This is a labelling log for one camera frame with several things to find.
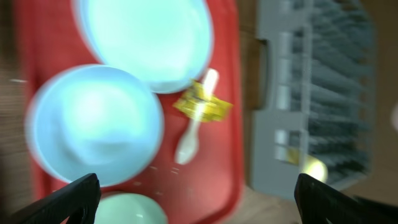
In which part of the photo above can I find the light blue plate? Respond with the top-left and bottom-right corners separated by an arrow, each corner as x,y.
72,0 -> 215,94

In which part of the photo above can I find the yellow snack wrapper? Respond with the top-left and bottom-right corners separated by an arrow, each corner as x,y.
173,80 -> 233,123

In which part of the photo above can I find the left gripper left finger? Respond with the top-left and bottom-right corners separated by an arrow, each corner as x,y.
9,173 -> 101,224

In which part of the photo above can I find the light blue bowl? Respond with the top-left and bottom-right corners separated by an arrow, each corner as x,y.
25,64 -> 164,187

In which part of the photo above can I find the mint green bowl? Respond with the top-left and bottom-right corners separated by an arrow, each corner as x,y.
94,192 -> 169,224

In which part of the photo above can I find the grey dishwasher rack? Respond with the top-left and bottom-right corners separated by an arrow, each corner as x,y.
249,0 -> 376,199

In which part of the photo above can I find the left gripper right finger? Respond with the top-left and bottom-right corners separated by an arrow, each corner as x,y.
294,174 -> 397,224

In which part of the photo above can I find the white plastic spoon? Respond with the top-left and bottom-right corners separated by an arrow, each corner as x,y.
175,68 -> 219,165

